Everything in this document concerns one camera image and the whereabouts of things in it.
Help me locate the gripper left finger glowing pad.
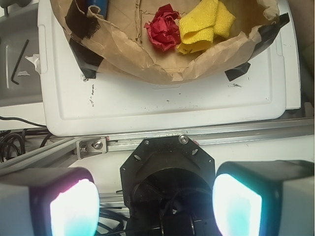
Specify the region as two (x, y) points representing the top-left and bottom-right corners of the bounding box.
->
(0, 167), (99, 236)

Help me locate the black cable bundle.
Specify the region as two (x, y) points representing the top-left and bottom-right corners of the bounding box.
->
(0, 115), (54, 163)

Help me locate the brown paper bag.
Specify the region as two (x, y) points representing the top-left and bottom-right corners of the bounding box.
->
(50, 0), (290, 85)

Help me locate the black octagonal mount plate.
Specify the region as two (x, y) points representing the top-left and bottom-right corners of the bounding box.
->
(120, 143), (215, 225)

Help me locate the aluminium extrusion rail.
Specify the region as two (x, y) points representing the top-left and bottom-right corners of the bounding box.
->
(0, 117), (315, 169)

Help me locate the red crumpled paper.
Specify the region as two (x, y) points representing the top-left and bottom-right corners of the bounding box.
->
(144, 4), (181, 52)

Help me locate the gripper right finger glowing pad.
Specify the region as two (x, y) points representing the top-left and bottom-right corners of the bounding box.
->
(212, 160), (315, 236)

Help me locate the blue plastic bottle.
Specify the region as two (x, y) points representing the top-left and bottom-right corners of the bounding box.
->
(86, 0), (108, 18)

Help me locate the black hex key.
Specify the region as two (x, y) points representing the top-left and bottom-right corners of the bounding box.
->
(10, 39), (29, 85)

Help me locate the grey plastic bin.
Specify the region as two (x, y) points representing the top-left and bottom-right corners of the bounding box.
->
(0, 4), (42, 107)

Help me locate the metal corner bracket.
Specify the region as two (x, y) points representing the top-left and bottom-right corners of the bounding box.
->
(76, 137), (107, 160)

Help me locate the white plastic lid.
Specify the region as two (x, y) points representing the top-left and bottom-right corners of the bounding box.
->
(38, 0), (301, 136)

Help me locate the yellow cloth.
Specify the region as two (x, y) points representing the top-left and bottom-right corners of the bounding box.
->
(177, 0), (236, 55)

